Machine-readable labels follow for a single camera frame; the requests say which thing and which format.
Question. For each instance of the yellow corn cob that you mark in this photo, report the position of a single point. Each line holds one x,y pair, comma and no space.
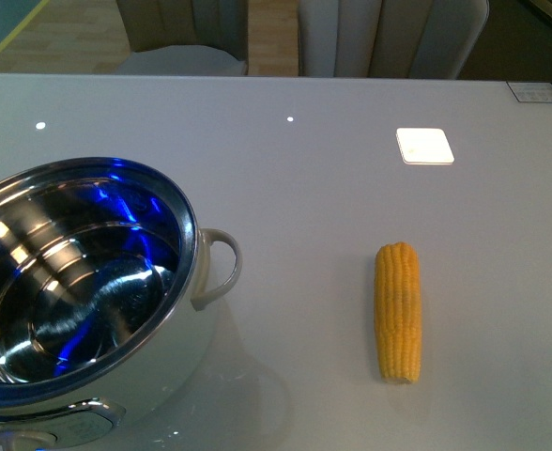
398,313

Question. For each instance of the beige chair right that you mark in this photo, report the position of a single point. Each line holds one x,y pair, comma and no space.
394,39

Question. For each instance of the sticker label on table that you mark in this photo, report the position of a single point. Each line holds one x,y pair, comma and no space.
532,92

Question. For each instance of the beige chair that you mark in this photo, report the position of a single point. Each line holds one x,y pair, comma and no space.
185,37
394,39

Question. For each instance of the beige chair left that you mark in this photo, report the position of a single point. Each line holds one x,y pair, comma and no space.
185,37

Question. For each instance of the white electric cooking pot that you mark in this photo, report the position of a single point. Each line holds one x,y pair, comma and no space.
104,309

